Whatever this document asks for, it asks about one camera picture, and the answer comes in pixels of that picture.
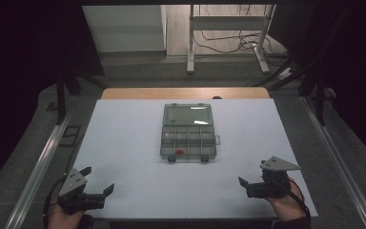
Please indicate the dark floor socket plate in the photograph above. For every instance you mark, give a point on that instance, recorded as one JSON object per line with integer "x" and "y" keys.
{"x": 70, "y": 136}

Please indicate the white cabinet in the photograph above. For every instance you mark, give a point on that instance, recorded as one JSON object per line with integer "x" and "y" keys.
{"x": 124, "y": 28}

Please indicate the aluminium rail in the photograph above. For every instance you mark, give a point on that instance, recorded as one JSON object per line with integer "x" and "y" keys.
{"x": 336, "y": 152}
{"x": 36, "y": 175}

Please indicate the clear plastic compartment box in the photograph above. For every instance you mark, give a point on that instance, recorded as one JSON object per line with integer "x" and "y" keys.
{"x": 188, "y": 140}

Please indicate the small red round cap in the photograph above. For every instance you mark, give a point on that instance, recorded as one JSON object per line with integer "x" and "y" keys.
{"x": 179, "y": 152}

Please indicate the white table board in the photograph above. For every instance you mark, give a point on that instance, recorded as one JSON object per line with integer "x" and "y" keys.
{"x": 124, "y": 143}

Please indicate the person's left hand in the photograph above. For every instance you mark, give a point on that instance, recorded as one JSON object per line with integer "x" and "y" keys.
{"x": 63, "y": 220}

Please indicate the wooden table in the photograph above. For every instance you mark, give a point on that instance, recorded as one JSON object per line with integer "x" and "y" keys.
{"x": 184, "y": 93}

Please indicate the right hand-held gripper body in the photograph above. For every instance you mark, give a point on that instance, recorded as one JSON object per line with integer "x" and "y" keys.
{"x": 274, "y": 181}

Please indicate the white desk frame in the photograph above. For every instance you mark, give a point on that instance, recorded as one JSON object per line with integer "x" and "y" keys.
{"x": 225, "y": 23}

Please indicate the black metal stand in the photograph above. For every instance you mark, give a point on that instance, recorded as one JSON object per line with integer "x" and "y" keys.
{"x": 320, "y": 95}
{"x": 61, "y": 95}

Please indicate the person's right hand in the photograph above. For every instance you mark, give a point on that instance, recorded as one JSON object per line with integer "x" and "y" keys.
{"x": 286, "y": 203}

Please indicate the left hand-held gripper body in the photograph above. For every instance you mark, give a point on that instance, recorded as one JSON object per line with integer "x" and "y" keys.
{"x": 73, "y": 186}

